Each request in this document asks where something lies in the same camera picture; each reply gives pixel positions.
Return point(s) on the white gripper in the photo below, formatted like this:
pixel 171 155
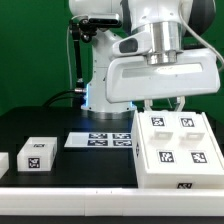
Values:
pixel 134 79

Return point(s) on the black camera on stand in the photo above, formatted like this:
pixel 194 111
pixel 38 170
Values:
pixel 104 20

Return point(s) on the white block at left edge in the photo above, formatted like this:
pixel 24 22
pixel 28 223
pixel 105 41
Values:
pixel 4 164

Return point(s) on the white cabinet body box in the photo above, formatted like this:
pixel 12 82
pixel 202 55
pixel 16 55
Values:
pixel 185 179

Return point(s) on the white front rail fence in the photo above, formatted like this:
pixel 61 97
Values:
pixel 110 202

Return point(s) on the small white box with marker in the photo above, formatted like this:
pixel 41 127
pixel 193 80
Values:
pixel 37 154

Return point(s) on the white cabinet door panel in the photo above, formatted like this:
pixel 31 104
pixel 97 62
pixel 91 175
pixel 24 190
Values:
pixel 197 146
pixel 155 144

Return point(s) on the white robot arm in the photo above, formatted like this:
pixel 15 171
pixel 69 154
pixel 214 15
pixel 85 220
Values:
pixel 144 50

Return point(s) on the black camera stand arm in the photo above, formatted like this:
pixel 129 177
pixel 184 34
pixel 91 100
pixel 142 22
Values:
pixel 79 50

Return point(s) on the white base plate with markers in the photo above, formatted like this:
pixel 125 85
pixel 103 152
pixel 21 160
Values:
pixel 98 139

